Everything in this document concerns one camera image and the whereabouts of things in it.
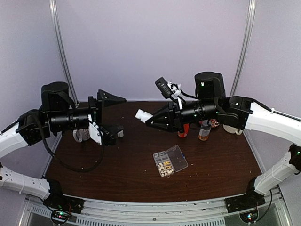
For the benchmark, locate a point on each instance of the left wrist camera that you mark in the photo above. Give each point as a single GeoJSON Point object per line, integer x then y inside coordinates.
{"type": "Point", "coordinates": [101, 135]}

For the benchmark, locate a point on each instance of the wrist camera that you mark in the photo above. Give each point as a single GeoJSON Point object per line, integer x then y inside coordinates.
{"type": "Point", "coordinates": [170, 90]}
{"type": "Point", "coordinates": [101, 135]}

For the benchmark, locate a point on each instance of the red patterned plate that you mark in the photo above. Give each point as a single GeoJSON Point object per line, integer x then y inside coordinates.
{"type": "Point", "coordinates": [213, 123]}

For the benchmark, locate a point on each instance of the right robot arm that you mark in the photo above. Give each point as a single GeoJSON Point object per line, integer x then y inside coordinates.
{"type": "Point", "coordinates": [242, 113]}

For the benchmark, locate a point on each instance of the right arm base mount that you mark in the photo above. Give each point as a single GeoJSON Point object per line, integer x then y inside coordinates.
{"type": "Point", "coordinates": [247, 204]}

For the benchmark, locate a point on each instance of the white floral mug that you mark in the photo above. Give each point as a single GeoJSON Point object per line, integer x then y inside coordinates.
{"type": "Point", "coordinates": [81, 135]}

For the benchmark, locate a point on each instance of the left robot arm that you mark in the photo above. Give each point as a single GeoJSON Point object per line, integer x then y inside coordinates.
{"type": "Point", "coordinates": [58, 113]}

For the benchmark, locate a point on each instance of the left aluminium frame post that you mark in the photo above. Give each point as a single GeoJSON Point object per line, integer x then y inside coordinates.
{"type": "Point", "coordinates": [62, 54]}

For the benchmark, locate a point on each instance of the beige pills in organizer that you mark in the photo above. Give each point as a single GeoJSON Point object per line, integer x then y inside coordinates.
{"type": "Point", "coordinates": [166, 173]}

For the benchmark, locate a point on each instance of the front aluminium rail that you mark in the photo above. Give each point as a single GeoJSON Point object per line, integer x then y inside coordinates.
{"type": "Point", "coordinates": [188, 213]}

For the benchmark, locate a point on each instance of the taller small white bottle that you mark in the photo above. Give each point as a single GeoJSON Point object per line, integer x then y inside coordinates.
{"type": "Point", "coordinates": [120, 134]}

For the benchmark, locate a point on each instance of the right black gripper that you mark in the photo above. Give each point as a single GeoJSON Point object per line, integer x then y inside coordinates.
{"type": "Point", "coordinates": [173, 118]}

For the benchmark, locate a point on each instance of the orange pill bottle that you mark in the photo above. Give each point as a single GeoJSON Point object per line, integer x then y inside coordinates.
{"type": "Point", "coordinates": [185, 131]}

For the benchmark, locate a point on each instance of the shorter small white bottle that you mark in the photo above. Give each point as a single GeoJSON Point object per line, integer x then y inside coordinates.
{"type": "Point", "coordinates": [143, 116]}

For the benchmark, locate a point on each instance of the aluminium frame post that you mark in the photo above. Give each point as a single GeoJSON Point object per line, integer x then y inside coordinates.
{"type": "Point", "coordinates": [62, 54]}
{"type": "Point", "coordinates": [250, 17]}

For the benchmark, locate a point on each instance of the grey capped white orange bottle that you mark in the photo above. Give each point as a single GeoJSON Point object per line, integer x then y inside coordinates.
{"type": "Point", "coordinates": [204, 130]}

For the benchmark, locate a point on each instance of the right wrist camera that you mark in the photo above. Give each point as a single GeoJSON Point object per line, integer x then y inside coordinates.
{"type": "Point", "coordinates": [170, 90]}

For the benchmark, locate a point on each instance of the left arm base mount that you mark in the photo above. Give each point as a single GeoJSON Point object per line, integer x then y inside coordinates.
{"type": "Point", "coordinates": [61, 205]}

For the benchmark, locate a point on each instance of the yellow pills in organizer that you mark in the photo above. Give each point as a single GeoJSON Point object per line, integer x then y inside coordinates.
{"type": "Point", "coordinates": [167, 165]}

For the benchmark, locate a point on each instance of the cream ceramic mug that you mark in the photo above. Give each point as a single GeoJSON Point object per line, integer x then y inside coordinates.
{"type": "Point", "coordinates": [232, 130]}

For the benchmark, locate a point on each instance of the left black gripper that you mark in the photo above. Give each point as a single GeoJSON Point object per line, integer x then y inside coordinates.
{"type": "Point", "coordinates": [103, 100]}

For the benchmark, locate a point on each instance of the right aluminium frame post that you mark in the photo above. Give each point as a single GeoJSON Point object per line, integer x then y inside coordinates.
{"type": "Point", "coordinates": [250, 17]}

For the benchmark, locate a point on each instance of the white pills in organizer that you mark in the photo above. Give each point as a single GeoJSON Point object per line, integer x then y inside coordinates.
{"type": "Point", "coordinates": [161, 167]}

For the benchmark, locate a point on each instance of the clear plastic pill organizer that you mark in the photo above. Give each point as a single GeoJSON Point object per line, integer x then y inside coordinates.
{"type": "Point", "coordinates": [174, 155]}

